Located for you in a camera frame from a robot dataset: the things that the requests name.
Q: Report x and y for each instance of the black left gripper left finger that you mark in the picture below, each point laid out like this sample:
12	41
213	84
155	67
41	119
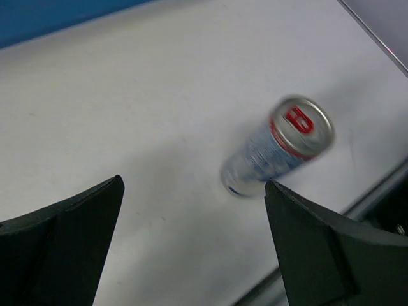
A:
56	255

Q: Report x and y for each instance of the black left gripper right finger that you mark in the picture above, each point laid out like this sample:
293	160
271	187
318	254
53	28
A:
328	259

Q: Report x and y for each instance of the Red Bull can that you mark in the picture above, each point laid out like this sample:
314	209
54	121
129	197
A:
295	132

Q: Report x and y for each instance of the blue and yellow shelf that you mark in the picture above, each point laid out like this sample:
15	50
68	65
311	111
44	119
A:
23	20

